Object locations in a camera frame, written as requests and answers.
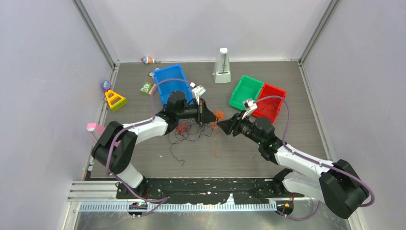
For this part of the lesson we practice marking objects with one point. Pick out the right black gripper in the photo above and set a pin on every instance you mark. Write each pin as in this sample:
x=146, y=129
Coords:
x=234, y=123

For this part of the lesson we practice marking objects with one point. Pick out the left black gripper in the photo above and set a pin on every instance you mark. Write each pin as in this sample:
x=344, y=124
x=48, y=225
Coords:
x=204, y=115

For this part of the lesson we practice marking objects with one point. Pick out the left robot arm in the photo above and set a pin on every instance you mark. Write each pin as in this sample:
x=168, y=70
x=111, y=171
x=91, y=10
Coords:
x=115, y=146

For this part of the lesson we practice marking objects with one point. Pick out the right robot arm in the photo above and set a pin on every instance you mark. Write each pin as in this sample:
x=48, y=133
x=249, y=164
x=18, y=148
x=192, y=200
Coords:
x=336, y=184

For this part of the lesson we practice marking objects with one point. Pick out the green plastic bin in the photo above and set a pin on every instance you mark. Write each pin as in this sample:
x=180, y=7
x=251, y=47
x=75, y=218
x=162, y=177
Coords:
x=247, y=88

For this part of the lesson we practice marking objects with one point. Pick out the white metronome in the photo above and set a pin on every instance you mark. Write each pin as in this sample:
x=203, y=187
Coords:
x=222, y=72

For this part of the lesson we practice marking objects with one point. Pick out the blue plastic bin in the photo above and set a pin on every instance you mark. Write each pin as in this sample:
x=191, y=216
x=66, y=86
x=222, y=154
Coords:
x=165, y=89

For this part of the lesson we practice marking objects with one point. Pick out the red plastic bin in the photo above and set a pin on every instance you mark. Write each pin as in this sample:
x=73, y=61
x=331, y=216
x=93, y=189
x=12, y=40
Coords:
x=271, y=107

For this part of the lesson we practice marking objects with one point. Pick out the wooden block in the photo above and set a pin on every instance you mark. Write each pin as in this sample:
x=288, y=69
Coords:
x=152, y=90

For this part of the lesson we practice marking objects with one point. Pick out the green toy block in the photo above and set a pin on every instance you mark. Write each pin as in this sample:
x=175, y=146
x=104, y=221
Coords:
x=146, y=88

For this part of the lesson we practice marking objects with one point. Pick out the small round toy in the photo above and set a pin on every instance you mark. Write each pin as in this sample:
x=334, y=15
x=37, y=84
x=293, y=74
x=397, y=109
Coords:
x=151, y=74

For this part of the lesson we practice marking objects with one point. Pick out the small figurine toy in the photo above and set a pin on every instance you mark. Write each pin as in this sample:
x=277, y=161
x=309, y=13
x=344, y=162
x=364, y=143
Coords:
x=147, y=60

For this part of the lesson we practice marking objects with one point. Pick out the yellow triangle toy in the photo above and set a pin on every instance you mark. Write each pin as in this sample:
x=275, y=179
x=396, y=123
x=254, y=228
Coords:
x=115, y=101

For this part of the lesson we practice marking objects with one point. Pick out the purple round toy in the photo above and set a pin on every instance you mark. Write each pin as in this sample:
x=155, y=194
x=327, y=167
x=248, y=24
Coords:
x=106, y=86

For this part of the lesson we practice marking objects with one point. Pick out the pink stand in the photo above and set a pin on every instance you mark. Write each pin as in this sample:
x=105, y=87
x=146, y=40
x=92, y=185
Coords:
x=95, y=131

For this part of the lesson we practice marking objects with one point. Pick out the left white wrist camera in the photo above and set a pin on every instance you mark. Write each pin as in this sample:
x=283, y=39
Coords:
x=197, y=91

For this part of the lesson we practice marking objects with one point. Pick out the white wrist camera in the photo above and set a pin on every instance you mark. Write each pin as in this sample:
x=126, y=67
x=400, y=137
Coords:
x=250, y=106
x=197, y=91

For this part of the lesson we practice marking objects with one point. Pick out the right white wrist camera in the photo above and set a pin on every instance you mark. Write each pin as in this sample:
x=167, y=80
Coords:
x=250, y=106

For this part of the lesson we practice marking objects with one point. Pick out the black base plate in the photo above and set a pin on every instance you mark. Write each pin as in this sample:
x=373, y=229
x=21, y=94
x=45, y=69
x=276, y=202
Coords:
x=207, y=191

